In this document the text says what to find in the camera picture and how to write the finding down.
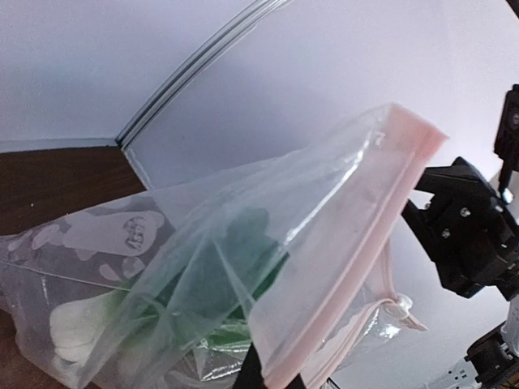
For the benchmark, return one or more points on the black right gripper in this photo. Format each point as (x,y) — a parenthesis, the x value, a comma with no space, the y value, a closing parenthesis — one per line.
(466,230)

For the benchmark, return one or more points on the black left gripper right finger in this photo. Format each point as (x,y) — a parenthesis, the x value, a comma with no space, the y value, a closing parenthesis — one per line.
(297,383)

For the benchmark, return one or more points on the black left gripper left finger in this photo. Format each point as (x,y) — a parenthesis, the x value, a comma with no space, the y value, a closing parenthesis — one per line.
(249,376)

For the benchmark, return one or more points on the toy bok choy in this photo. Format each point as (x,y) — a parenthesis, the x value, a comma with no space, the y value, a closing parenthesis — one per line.
(197,293)

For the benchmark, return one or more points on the clear zip top bag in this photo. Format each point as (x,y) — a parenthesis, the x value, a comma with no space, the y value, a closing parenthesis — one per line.
(333,299)

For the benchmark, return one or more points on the right aluminium frame post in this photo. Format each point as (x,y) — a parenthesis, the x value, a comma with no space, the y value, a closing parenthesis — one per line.
(213,48)

